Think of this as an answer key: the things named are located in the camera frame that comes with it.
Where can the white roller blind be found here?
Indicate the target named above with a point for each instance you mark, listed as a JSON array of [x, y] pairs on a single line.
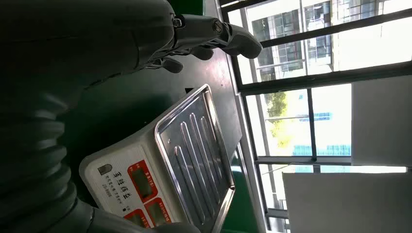
[[347, 202], [381, 122]]

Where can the green conveyor belt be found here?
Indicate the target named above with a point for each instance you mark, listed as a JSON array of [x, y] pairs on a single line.
[[239, 209]]

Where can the dark window frame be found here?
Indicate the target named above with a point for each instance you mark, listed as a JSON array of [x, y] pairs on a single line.
[[322, 78]]

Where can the white electronic scale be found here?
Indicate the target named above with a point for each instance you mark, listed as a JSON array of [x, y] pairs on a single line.
[[116, 173]]

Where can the aluminium conveyor frame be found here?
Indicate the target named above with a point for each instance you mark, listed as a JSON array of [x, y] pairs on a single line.
[[252, 199]]

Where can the steel weighing pan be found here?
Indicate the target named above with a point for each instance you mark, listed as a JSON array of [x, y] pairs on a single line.
[[196, 151]]

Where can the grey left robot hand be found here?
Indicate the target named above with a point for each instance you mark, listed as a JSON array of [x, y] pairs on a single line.
[[80, 38]]

